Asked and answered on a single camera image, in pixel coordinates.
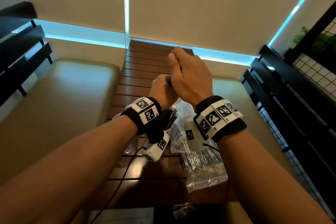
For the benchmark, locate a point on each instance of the clear plastic zip bag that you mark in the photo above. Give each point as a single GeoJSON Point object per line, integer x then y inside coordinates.
{"type": "Point", "coordinates": [204, 174]}

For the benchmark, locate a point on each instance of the crumpled clear wrapper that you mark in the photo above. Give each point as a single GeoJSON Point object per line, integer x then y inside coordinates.
{"type": "Point", "coordinates": [183, 210]}

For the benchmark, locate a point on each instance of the green plant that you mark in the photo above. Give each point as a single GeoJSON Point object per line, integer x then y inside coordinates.
{"type": "Point", "coordinates": [323, 41]}

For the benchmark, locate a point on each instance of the black slatted bench backrest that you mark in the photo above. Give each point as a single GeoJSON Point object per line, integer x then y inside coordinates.
{"type": "Point", "coordinates": [18, 50]}
{"type": "Point", "coordinates": [302, 116]}

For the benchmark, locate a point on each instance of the transparent plastic cup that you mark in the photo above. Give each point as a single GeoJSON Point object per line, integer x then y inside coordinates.
{"type": "Point", "coordinates": [130, 147]}

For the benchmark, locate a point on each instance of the person's left hand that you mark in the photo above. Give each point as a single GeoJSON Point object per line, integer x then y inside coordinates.
{"type": "Point", "coordinates": [162, 92]}

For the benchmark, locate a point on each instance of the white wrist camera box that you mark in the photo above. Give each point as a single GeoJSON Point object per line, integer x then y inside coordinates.
{"type": "Point", "coordinates": [194, 142]}
{"type": "Point", "coordinates": [155, 151]}

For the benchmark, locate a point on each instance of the person's right hand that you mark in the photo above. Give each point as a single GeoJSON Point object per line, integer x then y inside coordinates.
{"type": "Point", "coordinates": [191, 79]}

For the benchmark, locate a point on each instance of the black wristband with white markers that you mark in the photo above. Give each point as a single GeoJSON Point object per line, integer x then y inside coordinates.
{"type": "Point", "coordinates": [155, 132]}
{"type": "Point", "coordinates": [233, 128]}

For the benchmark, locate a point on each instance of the person's right forearm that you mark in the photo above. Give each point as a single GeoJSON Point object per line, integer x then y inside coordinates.
{"type": "Point", "coordinates": [267, 179]}

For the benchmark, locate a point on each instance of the person's left forearm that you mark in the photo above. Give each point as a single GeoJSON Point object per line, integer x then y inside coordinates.
{"type": "Point", "coordinates": [65, 171]}

